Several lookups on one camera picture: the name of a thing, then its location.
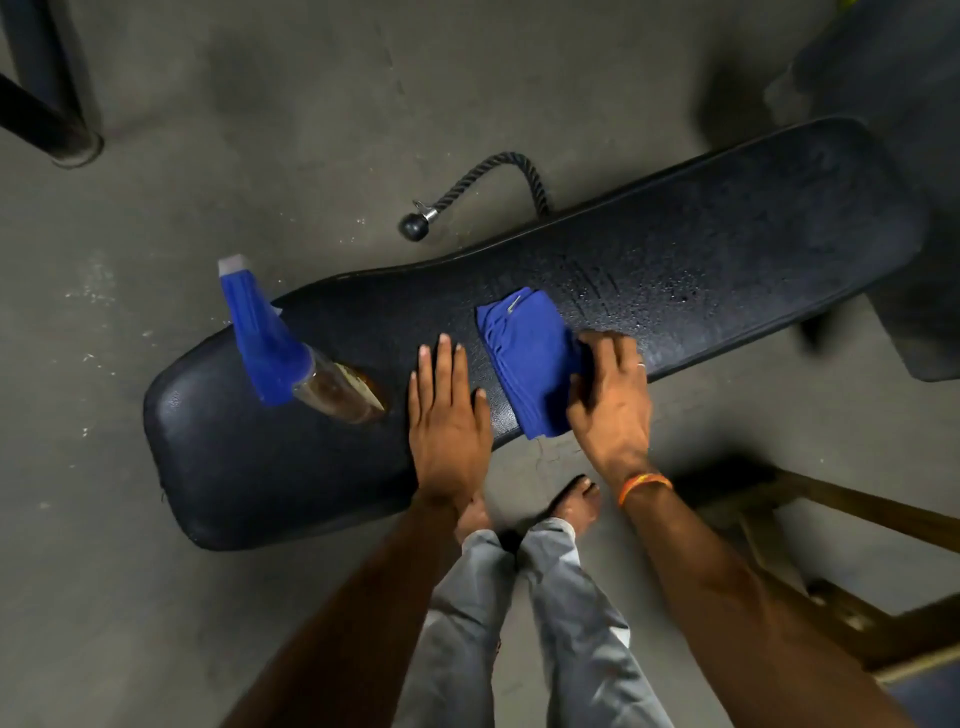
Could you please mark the person's left middle finger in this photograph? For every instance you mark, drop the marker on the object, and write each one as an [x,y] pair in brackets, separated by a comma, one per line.
[444,371]

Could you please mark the person's left forearm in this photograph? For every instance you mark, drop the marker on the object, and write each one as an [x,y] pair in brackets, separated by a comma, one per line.
[360,622]

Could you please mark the grey trousers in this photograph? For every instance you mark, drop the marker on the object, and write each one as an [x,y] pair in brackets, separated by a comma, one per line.
[577,637]

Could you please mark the person's right foot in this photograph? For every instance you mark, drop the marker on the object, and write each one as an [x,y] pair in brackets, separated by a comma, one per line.
[577,504]

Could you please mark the blue spray bottle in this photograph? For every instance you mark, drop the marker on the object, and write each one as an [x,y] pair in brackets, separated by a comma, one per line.
[266,345]

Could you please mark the person's foot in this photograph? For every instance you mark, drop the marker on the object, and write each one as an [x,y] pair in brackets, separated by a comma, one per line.
[577,504]
[472,517]

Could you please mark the person's left thumb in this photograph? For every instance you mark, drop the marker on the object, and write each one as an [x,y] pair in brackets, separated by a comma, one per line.
[483,420]

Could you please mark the blue cleaning cloth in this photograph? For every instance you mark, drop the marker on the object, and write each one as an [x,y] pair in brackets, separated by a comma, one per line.
[529,360]

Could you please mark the person's right thumb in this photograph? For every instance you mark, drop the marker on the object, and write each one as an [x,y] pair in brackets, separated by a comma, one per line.
[577,397]

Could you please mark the person's right forearm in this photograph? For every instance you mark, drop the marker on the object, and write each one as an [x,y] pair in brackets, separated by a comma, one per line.
[742,607]

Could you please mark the person's left little finger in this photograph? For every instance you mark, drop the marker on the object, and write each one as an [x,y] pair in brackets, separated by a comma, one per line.
[413,397]

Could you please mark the yellow metal bench frame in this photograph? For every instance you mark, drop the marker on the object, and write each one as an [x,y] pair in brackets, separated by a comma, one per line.
[847,600]

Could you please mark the orange wristband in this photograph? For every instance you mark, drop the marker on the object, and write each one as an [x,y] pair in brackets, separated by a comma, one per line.
[643,482]

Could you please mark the person's right hand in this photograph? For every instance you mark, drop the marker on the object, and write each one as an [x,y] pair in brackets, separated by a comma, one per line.
[615,420]

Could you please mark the blue seat pad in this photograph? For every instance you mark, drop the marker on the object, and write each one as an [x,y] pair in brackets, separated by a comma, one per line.
[930,697]

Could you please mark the black gym pad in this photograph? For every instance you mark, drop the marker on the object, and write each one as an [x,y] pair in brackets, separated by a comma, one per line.
[892,82]

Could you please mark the person's left foot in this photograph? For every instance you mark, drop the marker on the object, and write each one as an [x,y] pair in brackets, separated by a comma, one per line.
[472,517]

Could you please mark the black metal machine frame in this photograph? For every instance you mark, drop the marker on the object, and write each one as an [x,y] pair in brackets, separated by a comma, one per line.
[45,112]

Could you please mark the black padded gym bench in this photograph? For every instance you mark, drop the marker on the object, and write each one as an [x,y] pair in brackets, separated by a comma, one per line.
[712,247]

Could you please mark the person's left hand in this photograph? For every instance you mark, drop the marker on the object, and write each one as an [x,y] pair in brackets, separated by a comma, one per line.
[448,442]

